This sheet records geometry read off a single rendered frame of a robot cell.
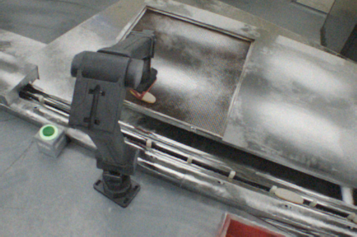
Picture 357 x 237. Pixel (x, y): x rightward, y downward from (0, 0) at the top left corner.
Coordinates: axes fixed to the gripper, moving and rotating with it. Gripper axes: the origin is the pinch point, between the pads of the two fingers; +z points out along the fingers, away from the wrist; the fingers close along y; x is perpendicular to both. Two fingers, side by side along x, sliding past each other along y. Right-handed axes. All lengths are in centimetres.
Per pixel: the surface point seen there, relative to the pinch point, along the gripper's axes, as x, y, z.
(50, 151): -12.3, 34.2, 0.4
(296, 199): 61, 7, 2
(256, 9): -14, -257, 138
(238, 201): 44.5, 17.2, 0.5
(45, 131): -15.2, 30.9, -4.8
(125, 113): -3.5, 5.7, 8.0
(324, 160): 66, -11, 1
